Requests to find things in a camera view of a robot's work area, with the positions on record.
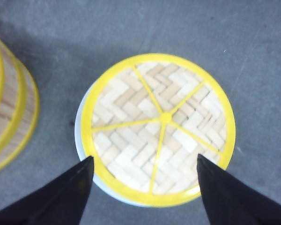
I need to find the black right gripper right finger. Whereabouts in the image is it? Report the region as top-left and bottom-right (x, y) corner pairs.
(197, 154), (281, 225)

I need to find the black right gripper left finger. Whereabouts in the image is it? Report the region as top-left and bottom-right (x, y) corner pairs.
(0, 157), (94, 225)

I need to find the bamboo steamer basket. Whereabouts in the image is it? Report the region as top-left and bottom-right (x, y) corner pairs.
(0, 40), (40, 170)

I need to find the woven bamboo steamer lid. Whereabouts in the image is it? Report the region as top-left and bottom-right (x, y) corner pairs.
(81, 53), (236, 206)

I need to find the white plate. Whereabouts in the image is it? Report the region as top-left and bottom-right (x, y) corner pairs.
(74, 84), (202, 208)

